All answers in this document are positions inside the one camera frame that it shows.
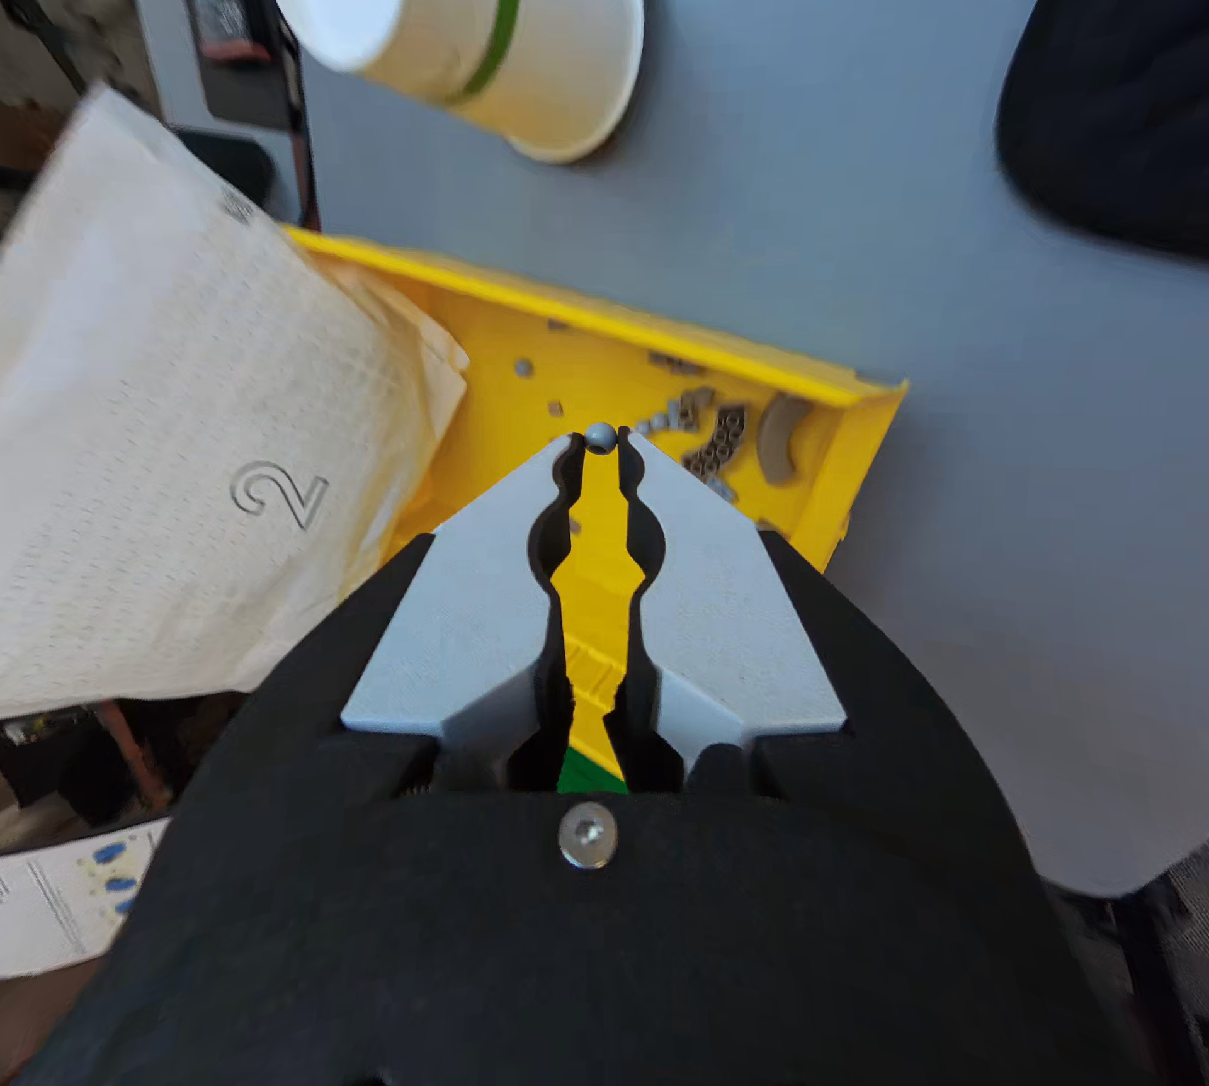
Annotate pile of loose lego pieces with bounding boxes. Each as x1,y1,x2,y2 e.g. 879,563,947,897
512,352,756,506

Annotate tan curved lego piece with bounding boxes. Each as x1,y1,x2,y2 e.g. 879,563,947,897
755,393,816,485

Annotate white green-striped paper cup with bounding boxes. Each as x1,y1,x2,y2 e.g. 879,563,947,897
243,0,649,166

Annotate green lego plate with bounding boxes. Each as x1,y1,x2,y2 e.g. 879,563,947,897
555,748,630,796

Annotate black cloth pad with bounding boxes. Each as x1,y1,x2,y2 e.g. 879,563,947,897
993,0,1209,263

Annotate yellow plastic bin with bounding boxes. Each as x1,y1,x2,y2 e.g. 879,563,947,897
280,224,910,796

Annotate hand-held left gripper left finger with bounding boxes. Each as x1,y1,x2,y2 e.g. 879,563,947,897
340,432,586,792

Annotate black electronic device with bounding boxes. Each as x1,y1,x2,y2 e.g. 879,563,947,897
162,0,308,134

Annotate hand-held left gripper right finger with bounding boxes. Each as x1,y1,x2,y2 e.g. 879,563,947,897
604,428,848,794

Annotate paper sheet with blue marks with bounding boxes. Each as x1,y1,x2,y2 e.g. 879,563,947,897
0,815,173,981

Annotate white numbered paper bag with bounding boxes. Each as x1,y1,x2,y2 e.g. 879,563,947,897
0,83,470,721

